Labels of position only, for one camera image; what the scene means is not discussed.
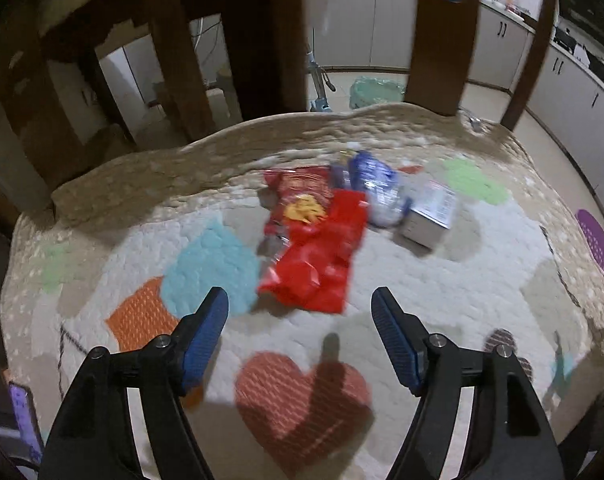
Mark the plain red snack packet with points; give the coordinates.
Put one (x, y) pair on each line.
(317, 260)

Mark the green plastic bin bag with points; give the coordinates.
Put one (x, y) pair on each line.
(377, 92)

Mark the grey kitchen cabinets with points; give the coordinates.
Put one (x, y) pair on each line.
(497, 45)

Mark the blue white plastic wrapper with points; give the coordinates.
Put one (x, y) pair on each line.
(377, 185)

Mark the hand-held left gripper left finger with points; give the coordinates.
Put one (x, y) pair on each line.
(204, 340)

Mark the grey metal stand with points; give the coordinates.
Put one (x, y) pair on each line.
(318, 85)

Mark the red snack bag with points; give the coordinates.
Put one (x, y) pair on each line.
(297, 190)

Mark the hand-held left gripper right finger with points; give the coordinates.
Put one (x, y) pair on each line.
(394, 340)

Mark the small grey cardboard box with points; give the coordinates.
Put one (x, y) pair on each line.
(429, 215)

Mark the brown wooden chair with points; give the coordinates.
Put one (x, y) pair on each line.
(442, 50)
(177, 60)

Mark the smartphone with lit screen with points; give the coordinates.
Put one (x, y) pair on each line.
(26, 422)

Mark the quilted dotted patchwork blanket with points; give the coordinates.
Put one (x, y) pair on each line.
(432, 285)

